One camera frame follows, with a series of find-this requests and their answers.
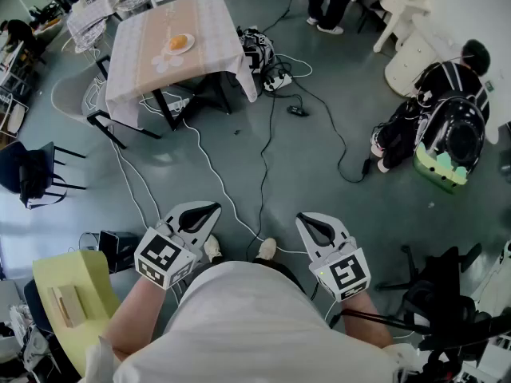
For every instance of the white plate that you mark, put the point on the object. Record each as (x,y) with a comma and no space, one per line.
(190,45)

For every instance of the yellow-green chair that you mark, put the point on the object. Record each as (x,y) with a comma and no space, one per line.
(92,289)

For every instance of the table with checkered cloth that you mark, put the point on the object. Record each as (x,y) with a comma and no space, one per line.
(207,26)

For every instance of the table with patterned cloth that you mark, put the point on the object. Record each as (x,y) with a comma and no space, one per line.
(93,8)

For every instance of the person's right forearm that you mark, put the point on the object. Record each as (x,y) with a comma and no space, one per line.
(365,321)

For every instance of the grey shell chair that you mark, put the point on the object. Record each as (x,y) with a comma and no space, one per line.
(70,94)

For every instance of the person's white shoe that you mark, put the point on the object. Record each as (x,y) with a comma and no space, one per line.
(212,247)
(267,249)

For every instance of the white round cabinet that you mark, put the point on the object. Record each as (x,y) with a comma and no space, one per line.
(411,66)

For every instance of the black power adapter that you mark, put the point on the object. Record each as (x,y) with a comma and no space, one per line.
(297,111)

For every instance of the black table frame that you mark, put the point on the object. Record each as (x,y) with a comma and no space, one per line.
(161,102)

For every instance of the black white equipment pile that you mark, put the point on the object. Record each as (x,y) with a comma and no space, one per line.
(257,48)

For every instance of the person's left white shoe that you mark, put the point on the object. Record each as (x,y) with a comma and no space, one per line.
(212,247)

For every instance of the glossy black backpack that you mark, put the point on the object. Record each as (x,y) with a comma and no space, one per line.
(459,134)

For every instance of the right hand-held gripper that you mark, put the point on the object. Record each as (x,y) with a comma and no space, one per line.
(345,271)

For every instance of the person's left forearm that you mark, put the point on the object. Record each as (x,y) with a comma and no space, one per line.
(139,317)

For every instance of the green plastic container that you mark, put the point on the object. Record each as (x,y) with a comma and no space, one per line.
(433,170)

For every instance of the white dressing table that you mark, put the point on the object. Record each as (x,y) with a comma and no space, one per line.
(403,2)

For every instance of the person's white shirt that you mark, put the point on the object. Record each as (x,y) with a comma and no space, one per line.
(247,333)

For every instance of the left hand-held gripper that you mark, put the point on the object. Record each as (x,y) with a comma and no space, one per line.
(159,255)

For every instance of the black box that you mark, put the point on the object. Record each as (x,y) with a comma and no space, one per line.
(117,249)

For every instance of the white power strip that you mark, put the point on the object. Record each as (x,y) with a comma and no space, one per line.
(276,82)

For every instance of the orange fruit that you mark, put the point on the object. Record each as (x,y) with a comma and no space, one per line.
(178,42)

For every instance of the person's right white shoe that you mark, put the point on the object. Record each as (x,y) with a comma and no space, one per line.
(267,249)

